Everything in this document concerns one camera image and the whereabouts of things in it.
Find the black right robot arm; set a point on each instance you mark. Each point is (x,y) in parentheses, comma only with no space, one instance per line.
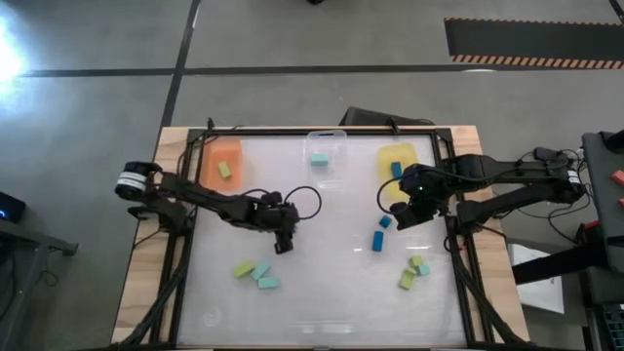
(487,168)

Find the black metal rig frame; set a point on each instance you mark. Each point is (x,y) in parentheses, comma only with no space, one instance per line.
(273,131)

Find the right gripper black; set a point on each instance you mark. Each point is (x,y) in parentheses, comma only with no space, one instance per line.
(421,195)

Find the teal foam block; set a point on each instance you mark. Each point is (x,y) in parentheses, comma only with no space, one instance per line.
(319,159)
(260,271)
(269,283)
(423,269)

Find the green foam arch block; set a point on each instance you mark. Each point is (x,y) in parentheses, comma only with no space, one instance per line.
(406,279)

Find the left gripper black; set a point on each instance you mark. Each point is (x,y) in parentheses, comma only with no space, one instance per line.
(278,217)

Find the black cart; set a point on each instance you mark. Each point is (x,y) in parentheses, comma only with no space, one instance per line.
(604,195)

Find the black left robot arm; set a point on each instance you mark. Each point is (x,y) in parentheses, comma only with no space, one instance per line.
(205,197)

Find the black floor mat hazard stripe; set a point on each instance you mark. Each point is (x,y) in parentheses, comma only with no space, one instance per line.
(531,41)

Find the orange translucent plastic bin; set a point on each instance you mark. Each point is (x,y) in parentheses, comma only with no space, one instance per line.
(214,170)

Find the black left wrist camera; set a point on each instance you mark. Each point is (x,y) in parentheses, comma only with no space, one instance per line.
(271,197)

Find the blue foam cube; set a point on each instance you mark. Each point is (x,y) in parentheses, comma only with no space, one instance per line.
(385,222)

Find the grey metal stand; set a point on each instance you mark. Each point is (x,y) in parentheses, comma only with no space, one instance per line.
(34,239)

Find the black slanted strut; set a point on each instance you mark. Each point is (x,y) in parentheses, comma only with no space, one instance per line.
(560,263)

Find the white paper sheet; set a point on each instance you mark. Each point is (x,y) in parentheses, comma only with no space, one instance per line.
(536,287)

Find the blue foam block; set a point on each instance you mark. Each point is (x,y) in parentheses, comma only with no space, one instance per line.
(396,169)

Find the blue foam cylinder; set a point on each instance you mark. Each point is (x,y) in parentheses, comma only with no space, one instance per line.
(378,241)

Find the yellow translucent plastic bin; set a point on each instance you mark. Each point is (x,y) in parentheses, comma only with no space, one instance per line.
(385,166)

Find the blue crate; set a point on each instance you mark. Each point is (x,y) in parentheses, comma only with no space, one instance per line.
(614,319)

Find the black device with blue light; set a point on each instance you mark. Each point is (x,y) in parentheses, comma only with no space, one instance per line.
(10,207)

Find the clear plastic bin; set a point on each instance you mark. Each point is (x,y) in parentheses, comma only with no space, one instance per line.
(326,175)

